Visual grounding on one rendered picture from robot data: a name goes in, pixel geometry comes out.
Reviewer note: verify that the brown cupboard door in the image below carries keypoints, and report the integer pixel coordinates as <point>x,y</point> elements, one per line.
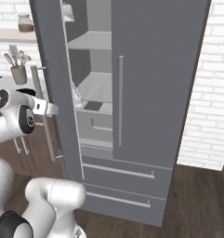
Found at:
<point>6,156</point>
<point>39,155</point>

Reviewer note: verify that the pale grey crisper drawer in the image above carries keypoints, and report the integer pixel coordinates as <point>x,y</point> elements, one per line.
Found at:
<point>99,133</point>

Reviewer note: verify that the brown glass jar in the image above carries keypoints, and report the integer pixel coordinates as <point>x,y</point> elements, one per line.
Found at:
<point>25,24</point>

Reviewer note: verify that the grey spatula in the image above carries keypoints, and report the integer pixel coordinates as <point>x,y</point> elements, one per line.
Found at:
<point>14,52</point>

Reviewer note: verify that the grey spoon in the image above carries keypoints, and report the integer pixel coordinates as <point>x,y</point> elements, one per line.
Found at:
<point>8,59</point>

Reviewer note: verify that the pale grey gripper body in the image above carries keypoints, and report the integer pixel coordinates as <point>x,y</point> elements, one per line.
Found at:
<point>52,109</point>

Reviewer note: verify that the grey ladle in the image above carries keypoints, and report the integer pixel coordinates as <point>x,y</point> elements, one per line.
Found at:
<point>25,58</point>

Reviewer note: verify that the pale wall shelf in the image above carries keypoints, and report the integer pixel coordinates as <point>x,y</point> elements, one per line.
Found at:
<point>11,36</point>

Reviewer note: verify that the grey fridge drawer front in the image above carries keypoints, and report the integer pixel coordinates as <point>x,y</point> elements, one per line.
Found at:
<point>129,184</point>
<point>125,210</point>

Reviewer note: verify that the grey utensil pot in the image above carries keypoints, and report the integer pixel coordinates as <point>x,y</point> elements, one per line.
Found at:
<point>19,75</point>

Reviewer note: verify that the grey fridge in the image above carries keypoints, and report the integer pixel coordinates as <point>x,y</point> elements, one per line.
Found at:
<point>98,86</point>

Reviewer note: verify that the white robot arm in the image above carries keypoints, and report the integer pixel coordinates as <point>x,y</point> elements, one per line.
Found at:
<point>11,108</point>

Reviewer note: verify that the white bottle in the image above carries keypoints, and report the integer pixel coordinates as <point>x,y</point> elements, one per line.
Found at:
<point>76,97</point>

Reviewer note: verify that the white carton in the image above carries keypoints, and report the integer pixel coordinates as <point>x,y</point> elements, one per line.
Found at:
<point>68,13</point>

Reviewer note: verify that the grey fridge door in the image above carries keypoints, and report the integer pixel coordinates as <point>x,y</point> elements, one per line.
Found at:
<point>156,77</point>
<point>56,46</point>

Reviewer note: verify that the dark flat tray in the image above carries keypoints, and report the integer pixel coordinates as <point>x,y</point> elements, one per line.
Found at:
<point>93,106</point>

